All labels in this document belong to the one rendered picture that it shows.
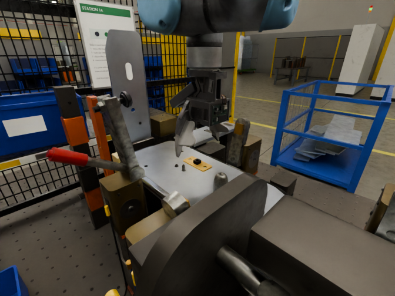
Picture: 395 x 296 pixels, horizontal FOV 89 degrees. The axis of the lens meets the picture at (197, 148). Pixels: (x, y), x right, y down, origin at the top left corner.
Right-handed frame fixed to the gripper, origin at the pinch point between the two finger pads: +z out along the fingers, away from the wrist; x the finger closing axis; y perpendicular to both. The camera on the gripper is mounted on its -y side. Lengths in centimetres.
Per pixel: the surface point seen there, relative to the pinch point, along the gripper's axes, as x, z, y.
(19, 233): -44, 35, -46
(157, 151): -3.4, 4.9, -14.5
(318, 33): 1346, -121, -421
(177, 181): -9.5, 4.9, 2.9
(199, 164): -0.1, 4.6, 0.9
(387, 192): 12.7, 0.4, 38.2
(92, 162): -26.1, -6.0, 0.8
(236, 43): 280, -37, -194
